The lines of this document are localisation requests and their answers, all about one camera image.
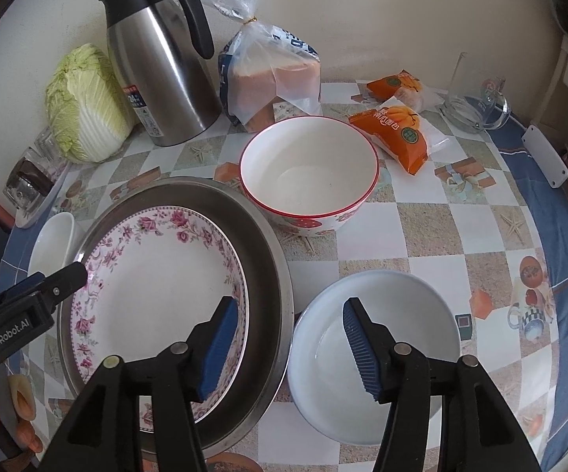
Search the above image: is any stainless steel basin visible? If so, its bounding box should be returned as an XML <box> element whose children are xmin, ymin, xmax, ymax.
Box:
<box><xmin>58</xmin><ymin>177</ymin><xmax>295</xmax><ymax>458</ymax></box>

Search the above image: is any napa cabbage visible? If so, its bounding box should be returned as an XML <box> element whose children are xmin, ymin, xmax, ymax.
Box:
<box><xmin>44</xmin><ymin>43</ymin><xmax>134</xmax><ymax>164</ymax></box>

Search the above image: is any bagged sliced bread loaf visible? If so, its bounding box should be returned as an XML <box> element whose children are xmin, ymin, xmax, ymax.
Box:
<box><xmin>183</xmin><ymin>0</ymin><xmax>324</xmax><ymax>133</ymax></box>

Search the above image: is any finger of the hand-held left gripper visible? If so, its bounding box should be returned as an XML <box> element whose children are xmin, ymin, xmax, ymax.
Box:
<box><xmin>28</xmin><ymin>262</ymin><xmax>89</xmax><ymax>306</ymax></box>
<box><xmin>0</xmin><ymin>271</ymin><xmax>48</xmax><ymax>315</ymax></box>

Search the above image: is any clear glass cup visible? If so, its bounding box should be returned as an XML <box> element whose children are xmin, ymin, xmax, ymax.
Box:
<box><xmin>31</xmin><ymin>125</ymin><xmax>68</xmax><ymax>168</ymax></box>

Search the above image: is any orange snack packet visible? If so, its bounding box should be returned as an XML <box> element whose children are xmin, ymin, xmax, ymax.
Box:
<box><xmin>357</xmin><ymin>70</ymin><xmax>442</xmax><ymax>111</ymax></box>
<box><xmin>347</xmin><ymin>105</ymin><xmax>449</xmax><ymax>176</ymax></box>

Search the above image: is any strawberry print bowl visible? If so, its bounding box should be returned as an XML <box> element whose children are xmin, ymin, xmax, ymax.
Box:
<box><xmin>239</xmin><ymin>116</ymin><xmax>380</xmax><ymax>237</ymax></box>

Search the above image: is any large pale blue bowl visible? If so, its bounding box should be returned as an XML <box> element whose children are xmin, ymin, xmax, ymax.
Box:
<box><xmin>286</xmin><ymin>270</ymin><xmax>461</xmax><ymax>446</ymax></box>

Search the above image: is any person's left hand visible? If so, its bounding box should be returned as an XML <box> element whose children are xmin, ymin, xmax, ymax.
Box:
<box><xmin>0</xmin><ymin>374</ymin><xmax>44</xmax><ymax>458</ymax></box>

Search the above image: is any white wooden chair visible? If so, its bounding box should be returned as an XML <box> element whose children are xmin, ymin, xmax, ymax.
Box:
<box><xmin>530</xmin><ymin>34</ymin><xmax>568</xmax><ymax>133</ymax></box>

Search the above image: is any floral rimmed white plate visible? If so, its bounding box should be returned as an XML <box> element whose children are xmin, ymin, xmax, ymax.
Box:
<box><xmin>70</xmin><ymin>205</ymin><xmax>249</xmax><ymax>433</ymax></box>

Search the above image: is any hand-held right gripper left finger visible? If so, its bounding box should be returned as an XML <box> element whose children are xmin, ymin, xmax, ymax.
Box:
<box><xmin>40</xmin><ymin>296</ymin><xmax>240</xmax><ymax>472</ymax></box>

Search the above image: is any white power box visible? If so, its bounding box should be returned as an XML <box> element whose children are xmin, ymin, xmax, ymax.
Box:
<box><xmin>521</xmin><ymin>124</ymin><xmax>568</xmax><ymax>189</ymax></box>

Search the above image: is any stainless steel thermos jug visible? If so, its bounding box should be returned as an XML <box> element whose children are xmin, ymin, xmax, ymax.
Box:
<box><xmin>99</xmin><ymin>0</ymin><xmax>223</xmax><ymax>147</ymax></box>

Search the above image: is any small white bowl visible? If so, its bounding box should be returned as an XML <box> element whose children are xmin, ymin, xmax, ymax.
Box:
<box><xmin>27</xmin><ymin>212</ymin><xmax>75</xmax><ymax>278</ymax></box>

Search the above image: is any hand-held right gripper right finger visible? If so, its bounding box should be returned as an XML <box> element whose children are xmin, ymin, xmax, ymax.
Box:
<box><xmin>343</xmin><ymin>297</ymin><xmax>542</xmax><ymax>472</ymax></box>

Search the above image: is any clear glass mug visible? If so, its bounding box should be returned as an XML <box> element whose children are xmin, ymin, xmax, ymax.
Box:
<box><xmin>438</xmin><ymin>52</ymin><xmax>512</xmax><ymax>135</ymax></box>

